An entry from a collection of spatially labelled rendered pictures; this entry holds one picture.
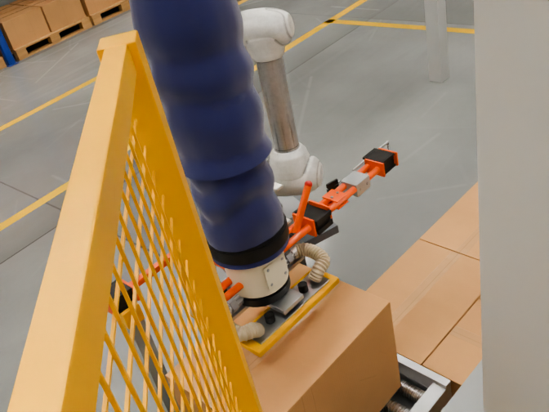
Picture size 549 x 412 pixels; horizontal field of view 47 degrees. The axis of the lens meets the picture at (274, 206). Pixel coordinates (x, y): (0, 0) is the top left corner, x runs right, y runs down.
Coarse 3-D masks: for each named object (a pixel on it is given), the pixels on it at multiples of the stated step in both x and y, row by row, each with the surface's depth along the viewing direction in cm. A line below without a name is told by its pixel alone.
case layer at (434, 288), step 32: (448, 224) 283; (416, 256) 270; (448, 256) 266; (384, 288) 258; (416, 288) 254; (448, 288) 250; (416, 320) 239; (448, 320) 236; (480, 320) 233; (416, 352) 227; (448, 352) 224; (480, 352) 221
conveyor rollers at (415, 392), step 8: (408, 384) 216; (400, 392) 216; (408, 392) 214; (416, 392) 212; (424, 392) 212; (392, 400) 212; (416, 400) 212; (384, 408) 211; (392, 408) 209; (400, 408) 208
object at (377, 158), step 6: (378, 150) 208; (384, 150) 207; (390, 150) 206; (372, 156) 206; (378, 156) 205; (384, 156) 204; (390, 156) 203; (396, 156) 205; (366, 162) 205; (372, 162) 203; (378, 162) 202; (384, 162) 202; (390, 162) 205; (396, 162) 207; (372, 168) 205; (384, 168) 202; (390, 168) 205; (378, 174) 204; (384, 174) 203
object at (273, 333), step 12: (324, 276) 182; (336, 276) 181; (300, 288) 176; (312, 288) 178; (324, 288) 178; (312, 300) 175; (264, 312) 175; (276, 312) 173; (288, 312) 172; (300, 312) 172; (264, 324) 170; (276, 324) 169; (288, 324) 169; (264, 336) 166; (276, 336) 166; (252, 348) 164; (264, 348) 164
